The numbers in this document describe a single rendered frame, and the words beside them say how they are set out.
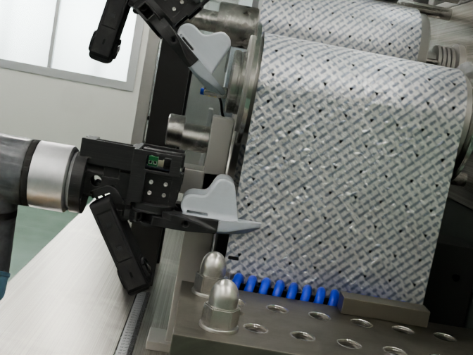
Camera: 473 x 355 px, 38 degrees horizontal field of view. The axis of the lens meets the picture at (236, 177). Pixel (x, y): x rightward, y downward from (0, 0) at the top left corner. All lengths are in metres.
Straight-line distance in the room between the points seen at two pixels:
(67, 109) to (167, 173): 5.75
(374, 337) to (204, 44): 0.38
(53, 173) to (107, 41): 0.18
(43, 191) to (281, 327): 0.29
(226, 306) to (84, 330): 0.35
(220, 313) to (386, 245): 0.26
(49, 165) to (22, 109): 5.82
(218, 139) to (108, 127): 5.59
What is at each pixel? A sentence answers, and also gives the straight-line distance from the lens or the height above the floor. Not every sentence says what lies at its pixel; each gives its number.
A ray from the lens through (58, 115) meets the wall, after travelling 6.49.
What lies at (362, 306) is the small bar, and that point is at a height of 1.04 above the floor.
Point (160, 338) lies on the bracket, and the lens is 0.91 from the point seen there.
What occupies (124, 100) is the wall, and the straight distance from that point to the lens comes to 6.38.
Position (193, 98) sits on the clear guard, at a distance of 1.80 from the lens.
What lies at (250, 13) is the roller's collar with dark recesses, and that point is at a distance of 1.06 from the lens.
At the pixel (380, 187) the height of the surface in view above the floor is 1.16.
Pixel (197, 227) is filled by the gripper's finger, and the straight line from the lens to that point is 0.74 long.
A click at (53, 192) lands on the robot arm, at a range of 0.76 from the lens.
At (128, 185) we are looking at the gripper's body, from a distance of 0.74.
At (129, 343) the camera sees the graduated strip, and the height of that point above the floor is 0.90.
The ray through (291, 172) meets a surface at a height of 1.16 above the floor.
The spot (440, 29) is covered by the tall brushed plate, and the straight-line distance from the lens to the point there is 1.27.
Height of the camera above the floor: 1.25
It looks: 8 degrees down
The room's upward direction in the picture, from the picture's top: 10 degrees clockwise
